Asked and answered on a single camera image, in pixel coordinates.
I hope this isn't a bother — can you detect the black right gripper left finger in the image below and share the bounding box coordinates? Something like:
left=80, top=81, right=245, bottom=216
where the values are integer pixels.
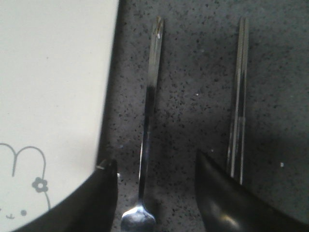
left=16, top=159, right=118, bottom=232

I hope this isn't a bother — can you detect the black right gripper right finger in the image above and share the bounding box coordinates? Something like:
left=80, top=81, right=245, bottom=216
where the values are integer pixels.
left=195, top=150, right=309, bottom=232

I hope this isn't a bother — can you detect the silver metal fork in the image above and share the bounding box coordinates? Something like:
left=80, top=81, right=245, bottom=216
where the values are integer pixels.
left=120, top=16, right=164, bottom=232

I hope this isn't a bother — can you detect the silver metal chopstick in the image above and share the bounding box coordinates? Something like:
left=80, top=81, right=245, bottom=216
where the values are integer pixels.
left=226, top=17, right=249, bottom=184
left=234, top=17, right=249, bottom=184

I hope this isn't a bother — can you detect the cream rabbit print tray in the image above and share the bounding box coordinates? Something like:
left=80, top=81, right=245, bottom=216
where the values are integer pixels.
left=0, top=0, right=119, bottom=232

